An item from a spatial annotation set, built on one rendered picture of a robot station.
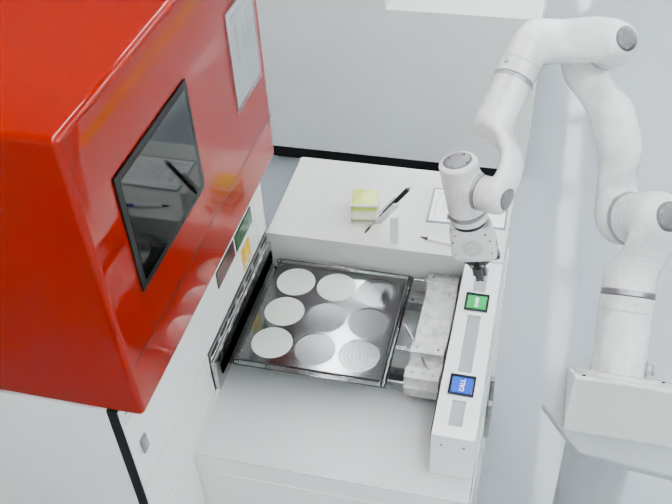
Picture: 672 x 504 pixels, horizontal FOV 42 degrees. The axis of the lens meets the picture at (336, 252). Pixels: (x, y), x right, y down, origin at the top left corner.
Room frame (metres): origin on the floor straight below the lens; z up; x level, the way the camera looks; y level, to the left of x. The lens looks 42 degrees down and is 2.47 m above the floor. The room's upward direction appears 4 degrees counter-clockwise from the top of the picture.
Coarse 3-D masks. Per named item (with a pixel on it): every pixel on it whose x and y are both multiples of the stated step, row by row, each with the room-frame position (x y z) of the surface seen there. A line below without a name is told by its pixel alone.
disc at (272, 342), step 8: (272, 328) 1.48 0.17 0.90; (280, 328) 1.48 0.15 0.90; (256, 336) 1.46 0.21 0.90; (264, 336) 1.46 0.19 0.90; (272, 336) 1.46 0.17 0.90; (280, 336) 1.46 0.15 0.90; (288, 336) 1.45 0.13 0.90; (256, 344) 1.43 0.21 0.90; (264, 344) 1.43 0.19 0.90; (272, 344) 1.43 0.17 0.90; (280, 344) 1.43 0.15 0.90; (288, 344) 1.43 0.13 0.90; (256, 352) 1.41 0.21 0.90; (264, 352) 1.41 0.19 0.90; (272, 352) 1.40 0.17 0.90; (280, 352) 1.40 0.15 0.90
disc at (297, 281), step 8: (288, 272) 1.68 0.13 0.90; (296, 272) 1.68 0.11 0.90; (304, 272) 1.68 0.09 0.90; (280, 280) 1.65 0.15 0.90; (288, 280) 1.65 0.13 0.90; (296, 280) 1.65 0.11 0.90; (304, 280) 1.65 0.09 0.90; (312, 280) 1.65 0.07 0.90; (280, 288) 1.62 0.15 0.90; (288, 288) 1.62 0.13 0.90; (296, 288) 1.62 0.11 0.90; (304, 288) 1.62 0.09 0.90
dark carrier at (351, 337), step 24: (288, 264) 1.71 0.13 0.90; (312, 288) 1.62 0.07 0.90; (360, 288) 1.60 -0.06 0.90; (384, 288) 1.60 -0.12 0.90; (312, 312) 1.53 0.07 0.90; (336, 312) 1.53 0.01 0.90; (360, 312) 1.52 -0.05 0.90; (384, 312) 1.51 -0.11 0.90; (312, 336) 1.45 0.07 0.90; (336, 336) 1.44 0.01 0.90; (360, 336) 1.44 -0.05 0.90; (384, 336) 1.43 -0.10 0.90; (264, 360) 1.38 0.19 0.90; (288, 360) 1.38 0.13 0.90; (312, 360) 1.37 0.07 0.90; (336, 360) 1.37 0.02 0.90; (360, 360) 1.36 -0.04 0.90; (384, 360) 1.36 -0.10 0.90
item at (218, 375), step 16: (272, 256) 1.76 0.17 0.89; (256, 272) 1.64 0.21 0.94; (256, 288) 1.66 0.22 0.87; (240, 304) 1.53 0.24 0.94; (256, 304) 1.62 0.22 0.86; (240, 320) 1.54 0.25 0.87; (224, 336) 1.43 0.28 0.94; (240, 336) 1.49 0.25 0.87; (224, 352) 1.40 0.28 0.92; (224, 368) 1.39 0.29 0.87
